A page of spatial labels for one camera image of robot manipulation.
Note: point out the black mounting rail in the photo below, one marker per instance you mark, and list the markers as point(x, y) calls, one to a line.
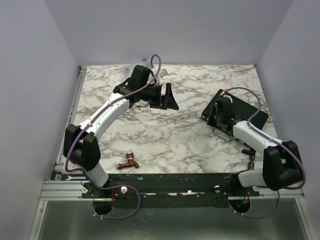
point(164, 190)

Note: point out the silver wrench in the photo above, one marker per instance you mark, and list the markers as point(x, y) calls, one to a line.
point(75, 178)

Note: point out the aluminium frame rail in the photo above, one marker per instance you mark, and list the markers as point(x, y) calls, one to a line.
point(72, 111)

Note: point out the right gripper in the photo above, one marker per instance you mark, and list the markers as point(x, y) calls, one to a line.
point(215, 109)

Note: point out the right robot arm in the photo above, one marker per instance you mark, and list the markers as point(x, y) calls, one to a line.
point(282, 166)

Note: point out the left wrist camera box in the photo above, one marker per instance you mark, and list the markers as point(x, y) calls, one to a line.
point(159, 77)

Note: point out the clear plastic organizer box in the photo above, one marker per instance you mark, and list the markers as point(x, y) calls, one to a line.
point(128, 69)

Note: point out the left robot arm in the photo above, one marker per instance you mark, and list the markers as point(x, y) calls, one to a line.
point(81, 142)

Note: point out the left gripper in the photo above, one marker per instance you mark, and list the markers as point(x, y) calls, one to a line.
point(165, 101)

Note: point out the black pipe fitting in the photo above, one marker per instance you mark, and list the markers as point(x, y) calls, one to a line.
point(252, 156)

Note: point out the brown faucet tap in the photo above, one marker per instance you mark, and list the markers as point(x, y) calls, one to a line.
point(130, 157)

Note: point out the black poker chip case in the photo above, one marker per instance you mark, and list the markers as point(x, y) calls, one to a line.
point(245, 110)

